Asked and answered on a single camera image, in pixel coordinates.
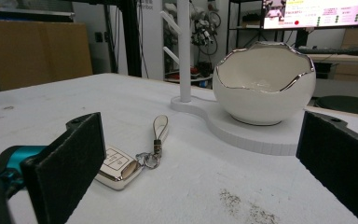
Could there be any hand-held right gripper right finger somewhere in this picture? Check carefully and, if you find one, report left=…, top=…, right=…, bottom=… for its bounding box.
left=296, top=110, right=358, bottom=224

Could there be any brown cardboard board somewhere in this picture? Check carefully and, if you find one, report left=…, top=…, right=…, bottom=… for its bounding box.
left=0, top=19, right=93, bottom=91

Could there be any white banner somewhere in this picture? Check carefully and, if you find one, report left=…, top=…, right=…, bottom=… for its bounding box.
left=135, top=0, right=166, bottom=81

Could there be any wooden desk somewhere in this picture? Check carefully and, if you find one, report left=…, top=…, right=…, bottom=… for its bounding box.
left=304, top=27, right=358, bottom=84

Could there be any white robot with cables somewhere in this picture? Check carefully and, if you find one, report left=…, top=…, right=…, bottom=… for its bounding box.
left=189, top=2, right=222, bottom=56

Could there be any computer monitor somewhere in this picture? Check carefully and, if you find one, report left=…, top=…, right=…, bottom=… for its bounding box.
left=262, top=0, right=358, bottom=31

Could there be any black keyboard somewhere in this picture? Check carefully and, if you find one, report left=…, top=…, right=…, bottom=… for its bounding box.
left=296, top=46, right=358, bottom=57

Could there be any white eggshell bowl silver rim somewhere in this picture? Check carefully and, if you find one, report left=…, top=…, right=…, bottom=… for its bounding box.
left=212, top=41, right=317, bottom=127

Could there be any black round stool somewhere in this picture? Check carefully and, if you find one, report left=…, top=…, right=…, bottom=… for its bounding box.
left=314, top=95, right=358, bottom=119

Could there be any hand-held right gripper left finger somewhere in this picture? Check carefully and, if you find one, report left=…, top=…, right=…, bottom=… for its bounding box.
left=21, top=111, right=107, bottom=224

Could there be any white stand with pegs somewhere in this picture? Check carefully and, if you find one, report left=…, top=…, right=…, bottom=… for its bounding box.
left=159, top=0, right=306, bottom=157

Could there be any black metal post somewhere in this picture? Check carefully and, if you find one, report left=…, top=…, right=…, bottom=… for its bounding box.
left=118, top=0, right=143, bottom=78

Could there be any black shelf rack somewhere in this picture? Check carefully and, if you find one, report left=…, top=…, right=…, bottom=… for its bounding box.
left=226, top=0, right=266, bottom=55

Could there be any white car key with strap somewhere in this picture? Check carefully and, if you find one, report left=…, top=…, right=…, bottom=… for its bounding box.
left=94, top=114, right=170, bottom=191

